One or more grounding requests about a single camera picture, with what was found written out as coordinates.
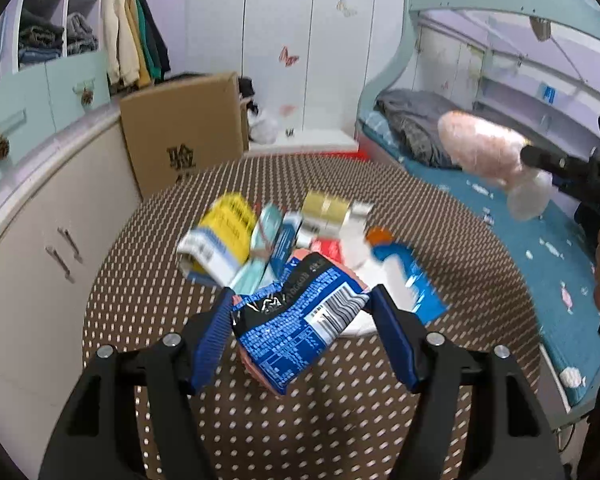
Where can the small white box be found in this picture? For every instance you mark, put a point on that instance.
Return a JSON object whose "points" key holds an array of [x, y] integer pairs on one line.
{"points": [[360, 212]]}

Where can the red and white packet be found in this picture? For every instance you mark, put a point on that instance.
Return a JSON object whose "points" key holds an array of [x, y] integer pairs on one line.
{"points": [[327, 249]]}

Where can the round dotted brown table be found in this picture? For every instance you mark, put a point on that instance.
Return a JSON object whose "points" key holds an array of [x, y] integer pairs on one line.
{"points": [[145, 280]]}

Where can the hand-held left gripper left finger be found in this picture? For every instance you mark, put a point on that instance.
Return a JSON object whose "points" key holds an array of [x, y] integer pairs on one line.
{"points": [[210, 345]]}

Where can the teal quilted bed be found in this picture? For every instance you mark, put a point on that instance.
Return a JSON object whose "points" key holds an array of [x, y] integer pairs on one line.
{"points": [[540, 255]]}

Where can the black bag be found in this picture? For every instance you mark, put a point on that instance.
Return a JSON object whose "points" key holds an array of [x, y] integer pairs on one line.
{"points": [[246, 87]]}

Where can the faded pink butterfly sticker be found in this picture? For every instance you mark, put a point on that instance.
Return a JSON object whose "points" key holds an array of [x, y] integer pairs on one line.
{"points": [[287, 109]]}

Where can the pale butterfly sticker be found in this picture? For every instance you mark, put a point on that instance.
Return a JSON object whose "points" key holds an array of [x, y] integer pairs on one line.
{"points": [[345, 7]]}

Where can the beige cabinet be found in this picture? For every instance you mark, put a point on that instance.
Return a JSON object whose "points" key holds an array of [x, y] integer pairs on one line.
{"points": [[35, 280]]}

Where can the large cardboard box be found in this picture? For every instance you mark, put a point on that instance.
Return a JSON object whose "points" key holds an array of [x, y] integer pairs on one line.
{"points": [[180, 130]]}

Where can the red bench with white top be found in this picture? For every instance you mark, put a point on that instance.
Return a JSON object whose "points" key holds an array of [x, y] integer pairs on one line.
{"points": [[305, 140]]}

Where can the blue snack packet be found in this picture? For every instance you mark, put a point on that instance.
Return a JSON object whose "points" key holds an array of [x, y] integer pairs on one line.
{"points": [[295, 320]]}

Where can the grey blanket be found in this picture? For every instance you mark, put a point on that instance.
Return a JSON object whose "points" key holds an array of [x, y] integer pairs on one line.
{"points": [[415, 125]]}

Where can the black hanging garment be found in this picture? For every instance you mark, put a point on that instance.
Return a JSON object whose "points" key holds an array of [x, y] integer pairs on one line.
{"points": [[160, 45]]}

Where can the blue and white packet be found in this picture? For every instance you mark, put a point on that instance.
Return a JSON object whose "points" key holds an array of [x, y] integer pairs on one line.
{"points": [[410, 275]]}

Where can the yellow hanging garment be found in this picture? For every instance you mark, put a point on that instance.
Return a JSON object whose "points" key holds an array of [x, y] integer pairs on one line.
{"points": [[141, 55]]}

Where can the pine cone ornament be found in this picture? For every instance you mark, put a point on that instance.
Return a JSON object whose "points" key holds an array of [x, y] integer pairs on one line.
{"points": [[86, 96], [1, 147]]}

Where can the teal drawer cabinet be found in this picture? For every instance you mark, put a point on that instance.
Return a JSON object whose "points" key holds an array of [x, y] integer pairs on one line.
{"points": [[35, 100]]}

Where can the white plastic bag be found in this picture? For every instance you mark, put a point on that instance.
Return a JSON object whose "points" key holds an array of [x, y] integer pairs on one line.
{"points": [[262, 127]]}

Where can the folded grey clothes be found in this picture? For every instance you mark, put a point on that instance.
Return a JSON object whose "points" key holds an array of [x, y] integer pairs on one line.
{"points": [[82, 32]]}

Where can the white shelf unit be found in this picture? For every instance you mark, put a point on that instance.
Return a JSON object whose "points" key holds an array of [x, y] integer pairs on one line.
{"points": [[62, 5]]}

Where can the stack of folded jeans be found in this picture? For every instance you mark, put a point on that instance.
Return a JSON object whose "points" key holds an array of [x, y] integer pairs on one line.
{"points": [[40, 37]]}

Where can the teal medicine box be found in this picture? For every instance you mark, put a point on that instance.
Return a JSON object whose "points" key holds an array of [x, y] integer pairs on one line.
{"points": [[272, 245]]}

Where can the green hanging garment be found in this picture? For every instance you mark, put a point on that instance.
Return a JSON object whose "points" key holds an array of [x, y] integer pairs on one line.
{"points": [[149, 40]]}

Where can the pink plastic bag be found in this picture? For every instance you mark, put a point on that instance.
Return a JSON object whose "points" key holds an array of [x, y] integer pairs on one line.
{"points": [[480, 147]]}

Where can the yellow and white box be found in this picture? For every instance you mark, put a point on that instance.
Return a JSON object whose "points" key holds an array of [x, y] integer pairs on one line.
{"points": [[220, 240]]}

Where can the white wardrobe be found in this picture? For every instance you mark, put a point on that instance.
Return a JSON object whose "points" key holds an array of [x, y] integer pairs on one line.
{"points": [[300, 25]]}

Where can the gold box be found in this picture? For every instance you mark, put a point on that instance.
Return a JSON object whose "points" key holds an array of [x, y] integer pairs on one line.
{"points": [[325, 212]]}

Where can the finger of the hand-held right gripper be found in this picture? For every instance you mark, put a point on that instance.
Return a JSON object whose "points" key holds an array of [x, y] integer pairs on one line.
{"points": [[545, 160]]}

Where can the small blue box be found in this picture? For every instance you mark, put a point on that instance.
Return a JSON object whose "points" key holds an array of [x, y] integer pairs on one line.
{"points": [[548, 93]]}

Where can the lavender wall shelf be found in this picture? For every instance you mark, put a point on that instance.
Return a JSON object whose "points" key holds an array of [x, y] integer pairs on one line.
{"points": [[520, 90]]}

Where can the cream hanging jacket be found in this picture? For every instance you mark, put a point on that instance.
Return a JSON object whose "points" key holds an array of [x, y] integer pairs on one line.
{"points": [[114, 35]]}

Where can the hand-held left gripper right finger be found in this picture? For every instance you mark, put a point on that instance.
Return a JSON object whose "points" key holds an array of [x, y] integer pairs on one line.
{"points": [[395, 340]]}

